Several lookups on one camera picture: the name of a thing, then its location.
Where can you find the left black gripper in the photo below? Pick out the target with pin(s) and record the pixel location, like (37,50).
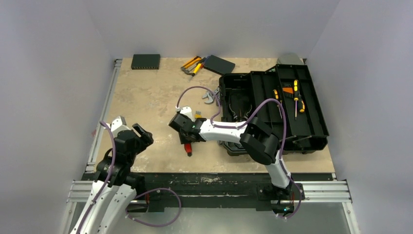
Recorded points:
(144,135)

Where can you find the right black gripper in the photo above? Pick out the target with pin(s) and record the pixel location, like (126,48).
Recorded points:
(187,138)

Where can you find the red handled cutter pliers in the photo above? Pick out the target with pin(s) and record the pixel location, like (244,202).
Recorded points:
(188,149)

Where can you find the adjustable wrench red handle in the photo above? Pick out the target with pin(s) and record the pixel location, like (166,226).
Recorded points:
(212,97)

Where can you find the black tool box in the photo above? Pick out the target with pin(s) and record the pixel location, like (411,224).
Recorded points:
(306,134)

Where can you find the orange hex key holder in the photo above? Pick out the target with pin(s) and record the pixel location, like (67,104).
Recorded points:
(288,91)

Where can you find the yellow black long screwdriver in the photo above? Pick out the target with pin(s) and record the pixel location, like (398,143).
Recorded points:
(296,95)

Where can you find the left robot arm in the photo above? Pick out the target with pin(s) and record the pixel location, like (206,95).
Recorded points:
(114,185)

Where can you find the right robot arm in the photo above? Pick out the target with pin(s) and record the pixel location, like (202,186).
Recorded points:
(257,139)

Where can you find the black flat tray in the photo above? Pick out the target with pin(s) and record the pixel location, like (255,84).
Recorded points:
(219,65)

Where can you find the grey plastic case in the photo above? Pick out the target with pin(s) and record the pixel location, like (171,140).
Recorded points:
(290,58)

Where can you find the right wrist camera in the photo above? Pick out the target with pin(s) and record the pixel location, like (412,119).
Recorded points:
(187,111)

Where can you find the black network switch box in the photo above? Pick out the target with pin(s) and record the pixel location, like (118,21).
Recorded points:
(145,62)

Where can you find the yellow handled pliers top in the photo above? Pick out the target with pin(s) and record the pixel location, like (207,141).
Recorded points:
(190,65)

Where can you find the aluminium frame rail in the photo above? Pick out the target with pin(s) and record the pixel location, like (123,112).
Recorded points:
(211,177)

